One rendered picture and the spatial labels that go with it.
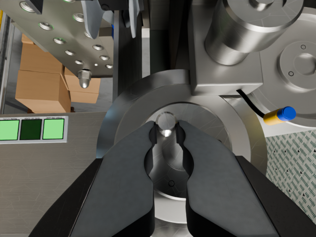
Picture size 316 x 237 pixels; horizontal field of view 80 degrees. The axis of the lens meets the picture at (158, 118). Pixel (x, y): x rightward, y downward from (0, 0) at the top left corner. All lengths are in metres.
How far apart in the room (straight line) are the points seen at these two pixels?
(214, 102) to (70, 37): 0.33
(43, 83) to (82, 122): 1.71
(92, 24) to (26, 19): 0.22
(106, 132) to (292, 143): 0.27
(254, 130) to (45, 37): 0.40
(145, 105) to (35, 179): 0.47
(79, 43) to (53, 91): 1.76
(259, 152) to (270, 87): 0.06
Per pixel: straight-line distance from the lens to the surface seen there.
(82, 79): 0.56
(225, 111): 0.17
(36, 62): 2.33
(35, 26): 0.43
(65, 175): 0.56
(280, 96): 0.21
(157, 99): 0.17
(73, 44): 0.45
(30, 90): 2.23
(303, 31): 0.25
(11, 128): 0.63
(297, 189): 0.35
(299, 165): 0.34
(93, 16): 0.21
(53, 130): 0.57
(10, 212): 0.64
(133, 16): 0.19
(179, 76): 0.18
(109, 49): 0.41
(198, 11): 0.18
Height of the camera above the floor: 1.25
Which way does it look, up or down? 10 degrees down
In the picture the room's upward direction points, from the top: 179 degrees clockwise
